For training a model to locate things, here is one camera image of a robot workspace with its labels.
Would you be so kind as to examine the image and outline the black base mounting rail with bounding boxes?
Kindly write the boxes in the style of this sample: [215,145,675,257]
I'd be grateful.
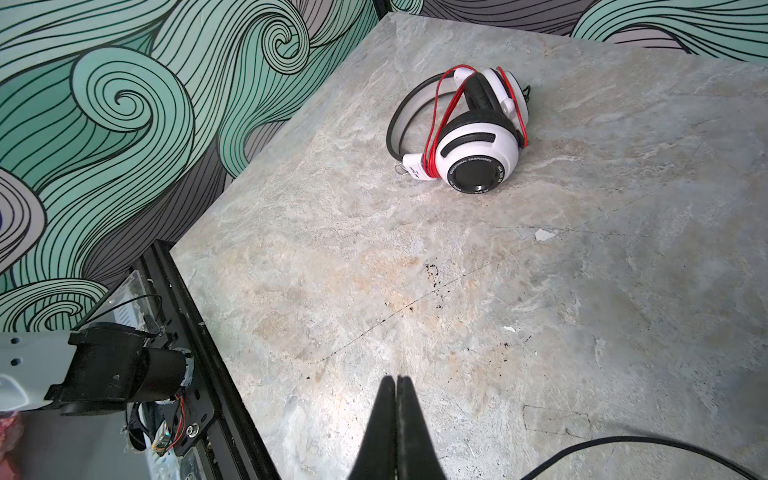
[77,239,283,480]

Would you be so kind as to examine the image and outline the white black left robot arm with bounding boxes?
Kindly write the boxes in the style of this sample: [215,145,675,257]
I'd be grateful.
[1,322,194,416]

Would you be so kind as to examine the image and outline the white and black headphones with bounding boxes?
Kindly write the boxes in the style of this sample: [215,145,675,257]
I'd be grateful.
[386,64,530,194]

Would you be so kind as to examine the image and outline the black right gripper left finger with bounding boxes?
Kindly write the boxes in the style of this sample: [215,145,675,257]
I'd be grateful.
[348,376,397,480]

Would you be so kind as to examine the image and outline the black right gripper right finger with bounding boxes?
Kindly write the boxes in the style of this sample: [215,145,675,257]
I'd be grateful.
[395,376,446,480]

